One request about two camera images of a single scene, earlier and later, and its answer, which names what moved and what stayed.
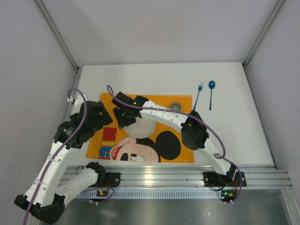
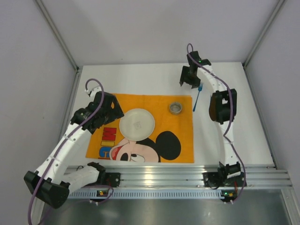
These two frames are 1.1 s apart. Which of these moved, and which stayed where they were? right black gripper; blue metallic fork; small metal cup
Moved: right black gripper
Stayed: blue metallic fork; small metal cup
